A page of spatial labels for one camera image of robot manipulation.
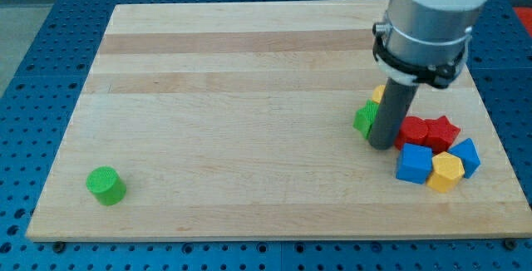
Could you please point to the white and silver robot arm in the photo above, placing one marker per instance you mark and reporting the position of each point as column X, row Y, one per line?
column 425, row 41

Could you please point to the yellow heart block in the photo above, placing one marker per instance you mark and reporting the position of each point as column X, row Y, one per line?
column 377, row 94

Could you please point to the wooden board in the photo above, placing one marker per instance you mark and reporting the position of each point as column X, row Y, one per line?
column 233, row 121

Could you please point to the green star block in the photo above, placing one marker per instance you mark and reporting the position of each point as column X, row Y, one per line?
column 364, row 118

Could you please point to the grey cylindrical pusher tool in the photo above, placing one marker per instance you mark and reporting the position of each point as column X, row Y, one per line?
column 395, row 103

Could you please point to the red cylinder block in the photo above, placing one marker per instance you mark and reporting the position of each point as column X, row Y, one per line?
column 413, row 130

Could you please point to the blue cube block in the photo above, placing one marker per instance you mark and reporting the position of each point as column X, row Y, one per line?
column 414, row 163

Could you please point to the green cylinder block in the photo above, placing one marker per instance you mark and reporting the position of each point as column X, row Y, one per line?
column 106, row 185

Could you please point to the red star block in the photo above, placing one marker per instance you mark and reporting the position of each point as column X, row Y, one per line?
column 441, row 134

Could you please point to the yellow hexagon block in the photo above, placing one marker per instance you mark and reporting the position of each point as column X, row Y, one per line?
column 447, row 172

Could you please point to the blue pentagon block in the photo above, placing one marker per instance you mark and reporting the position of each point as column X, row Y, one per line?
column 467, row 152

